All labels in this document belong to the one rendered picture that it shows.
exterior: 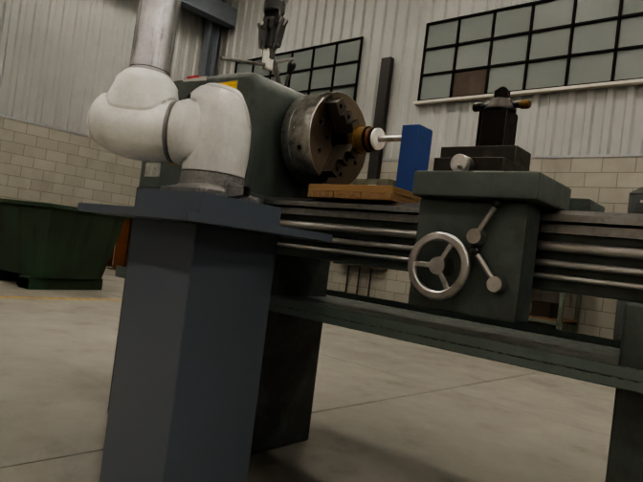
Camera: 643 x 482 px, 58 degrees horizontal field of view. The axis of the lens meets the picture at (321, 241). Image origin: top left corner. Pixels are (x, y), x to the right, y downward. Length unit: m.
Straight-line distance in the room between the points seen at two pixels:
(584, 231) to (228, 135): 0.83
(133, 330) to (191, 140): 0.47
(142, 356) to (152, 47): 0.74
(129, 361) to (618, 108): 7.86
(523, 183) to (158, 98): 0.85
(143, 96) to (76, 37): 11.32
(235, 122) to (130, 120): 0.25
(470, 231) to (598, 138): 7.38
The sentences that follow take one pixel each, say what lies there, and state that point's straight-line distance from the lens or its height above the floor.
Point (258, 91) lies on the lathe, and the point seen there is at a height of 1.19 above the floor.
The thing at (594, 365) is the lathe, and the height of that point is 0.55.
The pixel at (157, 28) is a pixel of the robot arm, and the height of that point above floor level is 1.19.
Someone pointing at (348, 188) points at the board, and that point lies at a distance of 1.67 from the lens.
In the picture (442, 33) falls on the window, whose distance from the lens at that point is 10.26.
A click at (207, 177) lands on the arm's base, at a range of 1.38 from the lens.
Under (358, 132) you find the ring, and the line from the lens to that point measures 1.87.
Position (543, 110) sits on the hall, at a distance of 9.04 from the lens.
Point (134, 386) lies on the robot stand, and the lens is 1.44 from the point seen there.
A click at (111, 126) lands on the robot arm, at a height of 0.94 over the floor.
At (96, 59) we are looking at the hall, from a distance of 12.90.
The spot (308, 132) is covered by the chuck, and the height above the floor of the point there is 1.07.
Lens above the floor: 0.70
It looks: 1 degrees up
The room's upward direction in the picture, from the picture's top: 7 degrees clockwise
